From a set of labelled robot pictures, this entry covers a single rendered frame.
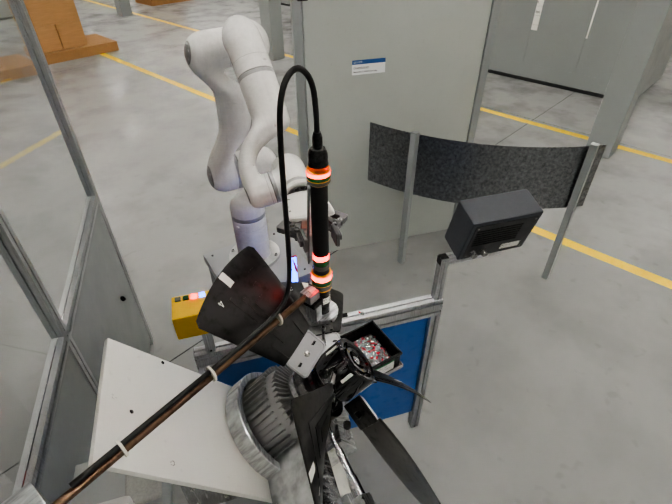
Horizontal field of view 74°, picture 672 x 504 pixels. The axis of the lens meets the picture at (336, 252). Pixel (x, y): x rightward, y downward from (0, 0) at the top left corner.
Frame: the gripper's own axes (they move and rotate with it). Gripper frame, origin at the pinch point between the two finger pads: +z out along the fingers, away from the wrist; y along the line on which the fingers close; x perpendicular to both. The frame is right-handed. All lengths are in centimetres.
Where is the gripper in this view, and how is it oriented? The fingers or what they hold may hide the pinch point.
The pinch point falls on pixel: (320, 238)
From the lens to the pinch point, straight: 89.3
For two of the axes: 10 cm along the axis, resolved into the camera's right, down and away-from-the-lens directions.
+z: 2.9, 5.9, -7.5
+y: -9.6, 1.8, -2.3
